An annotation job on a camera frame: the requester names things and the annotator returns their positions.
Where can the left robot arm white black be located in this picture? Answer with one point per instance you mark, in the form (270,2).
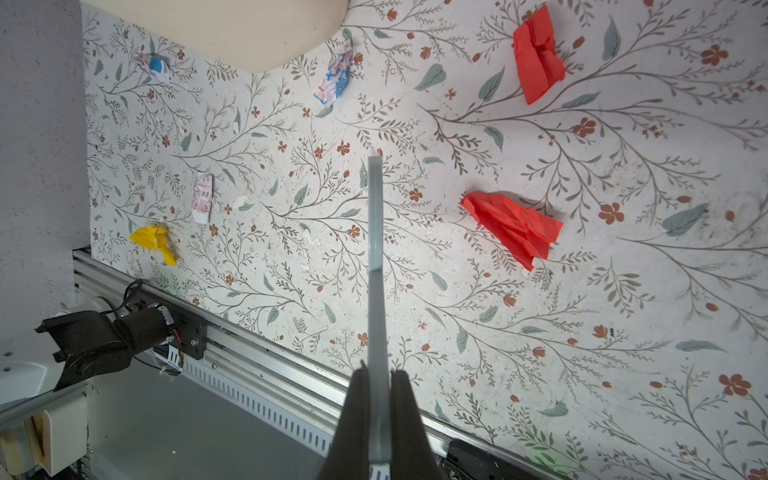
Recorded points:
(44,412)

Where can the yellow paper scrap left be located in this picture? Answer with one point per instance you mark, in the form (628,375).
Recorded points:
(156,238)

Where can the small bluish paper scrap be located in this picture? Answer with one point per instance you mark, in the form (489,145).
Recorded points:
(337,77)

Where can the beige trash bin with liner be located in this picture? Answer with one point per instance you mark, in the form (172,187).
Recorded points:
(251,35)

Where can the small blue white scrap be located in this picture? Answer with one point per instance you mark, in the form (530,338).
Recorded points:
(156,68)

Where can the pink paper scrap left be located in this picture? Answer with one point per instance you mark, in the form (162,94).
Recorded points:
(202,197)

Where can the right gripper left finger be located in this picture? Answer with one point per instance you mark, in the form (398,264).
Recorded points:
(348,456)

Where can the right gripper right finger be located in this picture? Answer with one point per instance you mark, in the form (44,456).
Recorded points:
(412,456)

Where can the teal hand brush white bristles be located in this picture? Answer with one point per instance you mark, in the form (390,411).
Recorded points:
(380,443)

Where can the red paper scrap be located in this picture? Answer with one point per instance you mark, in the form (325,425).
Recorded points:
(538,64)
(525,233)

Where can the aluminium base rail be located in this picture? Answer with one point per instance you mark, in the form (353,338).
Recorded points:
(293,393)

